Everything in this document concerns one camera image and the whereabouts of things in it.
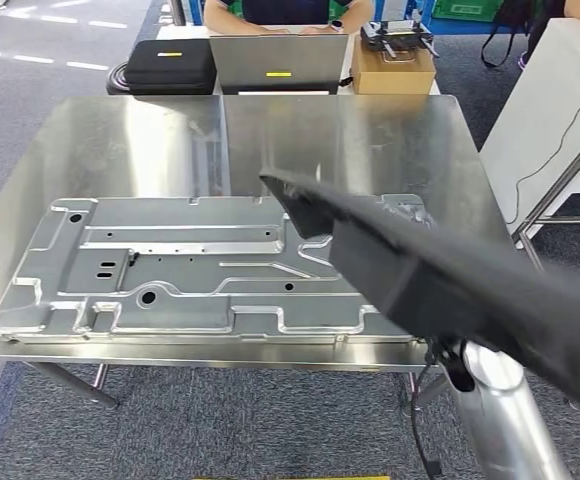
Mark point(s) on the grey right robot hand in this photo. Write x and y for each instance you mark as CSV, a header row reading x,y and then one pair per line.
x,y
410,210

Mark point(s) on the black plastic panel part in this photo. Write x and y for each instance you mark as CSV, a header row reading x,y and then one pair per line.
x,y
445,285

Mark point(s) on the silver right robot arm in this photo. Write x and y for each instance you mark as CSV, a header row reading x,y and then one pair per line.
x,y
505,424

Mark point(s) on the stainless steel workbench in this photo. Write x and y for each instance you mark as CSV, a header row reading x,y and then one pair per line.
x,y
120,146
570,166

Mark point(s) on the brown cardboard box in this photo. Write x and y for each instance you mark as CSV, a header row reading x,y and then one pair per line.
x,y
393,76

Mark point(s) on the black remote controller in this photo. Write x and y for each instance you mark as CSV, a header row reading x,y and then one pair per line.
x,y
395,33

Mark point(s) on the white cabinet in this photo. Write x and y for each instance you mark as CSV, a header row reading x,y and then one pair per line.
x,y
534,119

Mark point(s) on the blue storage rack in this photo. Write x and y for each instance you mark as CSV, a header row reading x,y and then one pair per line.
x,y
410,10

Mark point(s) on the green plastic bin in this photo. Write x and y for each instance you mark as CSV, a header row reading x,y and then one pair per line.
x,y
467,9

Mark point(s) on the grey laptop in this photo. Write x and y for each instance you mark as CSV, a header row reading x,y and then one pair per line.
x,y
280,60

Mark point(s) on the stamped metal plate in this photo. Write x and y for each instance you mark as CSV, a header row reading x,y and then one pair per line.
x,y
170,311

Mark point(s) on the black zip case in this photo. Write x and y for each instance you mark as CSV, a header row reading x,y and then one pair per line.
x,y
170,66

